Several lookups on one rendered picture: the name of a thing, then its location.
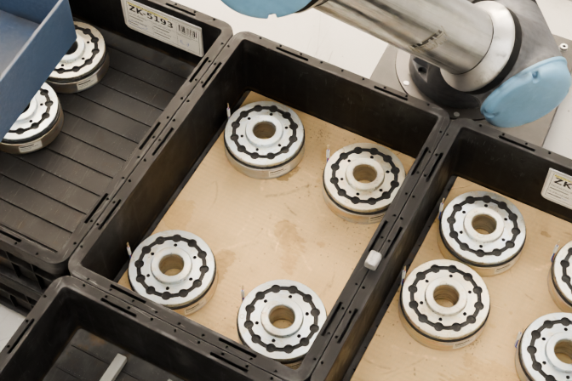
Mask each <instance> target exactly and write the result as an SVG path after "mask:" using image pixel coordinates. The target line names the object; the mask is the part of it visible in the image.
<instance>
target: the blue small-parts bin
mask: <svg viewBox="0 0 572 381"><path fill-rule="evenodd" d="M76 40H77V33H76V30H75V26H74V22H73V18H72V12H71V8H70V4H69V1H68V0H0V142H1V141H2V139H3V138H4V136H5V135H6V134H7V132H8V131H9V130H10V129H11V128H12V126H13V125H14V123H15V122H16V120H17V119H18V118H19V116H20V115H21V113H22V112H23V111H24V109H25V108H26V107H27V106H28V105H29V103H30V102H31V100H32V99H33V97H34V96H35V95H36V93H37V92H38V90H39V89H40V88H41V87H42V86H43V84H44V83H45V81H46V80H47V79H48V77H49V76H50V74H51V73H52V72H53V70H54V69H55V67H56V66H57V65H58V64H59V63H60V61H61V60H62V58H63V57H64V56H65V54H66V53H67V51H68V50H69V49H70V47H71V46H72V44H73V43H74V42H75V41H76Z"/></svg>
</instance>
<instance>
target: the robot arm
mask: <svg viewBox="0 0 572 381"><path fill-rule="evenodd" d="M221 1H222V2H223V3H224V4H225V5H226V6H227V7H229V8H230V9H232V10H234V11H236V12H238V13H240V14H243V15H246V16H249V17H253V18H258V19H268V17H269V15H270V14H275V15H276V16H277V17H278V18H280V17H284V16H287V15H290V14H299V13H303V12H306V11H307V10H309V9H316V10H318V11H320V12H322V13H324V14H326V15H328V16H330V17H333V18H335V19H337V20H339V21H341V22H343V23H345V24H348V25H349V26H352V27H354V28H356V29H358V30H360V31H363V32H365V33H367V34H369V35H370V36H372V37H376V38H378V39H380V40H381V41H383V42H385V43H389V44H391V45H392V46H394V47H396V48H399V49H401V50H403V51H405V52H407V53H409V54H410V59H409V72H410V75H411V77H412V79H413V81H414V83H415V85H416V86H417V87H418V89H419V90H420V91H421V92H422V93H424V94H425V95H426V96H428V97H429V98H431V99H432V100H435V101H437V102H438V103H440V104H442V105H446V106H450V107H454V108H459V109H477V108H480V111H481V114H482V115H483V116H484V117H485V119H486V120H487V122H488V123H490V124H491V125H493V126H496V127H499V128H513V127H518V126H522V125H524V124H526V123H530V122H533V121H535V120H537V119H539V118H541V117H543V116H545V115H546V114H548V113H549V112H550V111H552V110H553V109H555V108H556V107H557V106H558V105H559V104H560V103H561V102H562V101H563V100H564V98H565V97H566V96H567V94H568V92H569V88H570V86H571V75H570V73H569V69H568V67H567V60H566V59H565V58H564V57H563V56H562V54H561V52H560V50H559V48H558V46H557V43H556V41H555V39H554V37H553V35H552V33H551V31H550V28H549V26H548V24H547V23H546V20H545V18H544V16H543V13H542V12H541V9H540V7H539V6H538V3H537V2H536V0H221Z"/></svg>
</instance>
